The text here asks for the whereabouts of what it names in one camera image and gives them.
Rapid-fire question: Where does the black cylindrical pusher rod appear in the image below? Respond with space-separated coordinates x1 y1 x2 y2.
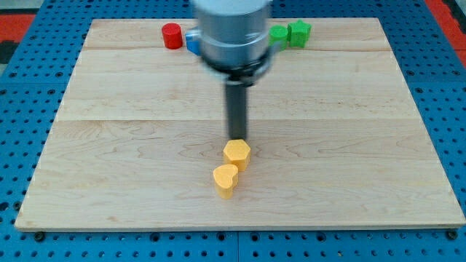
225 82 248 140

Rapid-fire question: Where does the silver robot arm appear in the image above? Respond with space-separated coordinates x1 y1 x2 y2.
192 0 278 140

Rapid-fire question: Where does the blue cube block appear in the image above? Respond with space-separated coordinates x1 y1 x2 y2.
185 28 200 56

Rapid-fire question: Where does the yellow hexagon block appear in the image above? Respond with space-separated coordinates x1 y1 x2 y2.
223 139 251 172

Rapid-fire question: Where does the green cylinder block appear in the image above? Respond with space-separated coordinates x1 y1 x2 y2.
269 25 288 50

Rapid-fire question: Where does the yellow heart block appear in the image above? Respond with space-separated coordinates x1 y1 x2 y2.
213 164 239 199

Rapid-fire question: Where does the green star block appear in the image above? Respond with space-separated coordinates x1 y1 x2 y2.
288 20 312 47

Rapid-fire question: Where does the red cylinder block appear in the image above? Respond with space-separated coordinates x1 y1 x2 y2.
161 23 183 49

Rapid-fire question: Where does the light wooden board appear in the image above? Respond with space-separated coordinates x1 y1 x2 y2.
15 18 465 232

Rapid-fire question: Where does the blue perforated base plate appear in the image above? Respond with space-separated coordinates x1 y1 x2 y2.
1 1 465 261

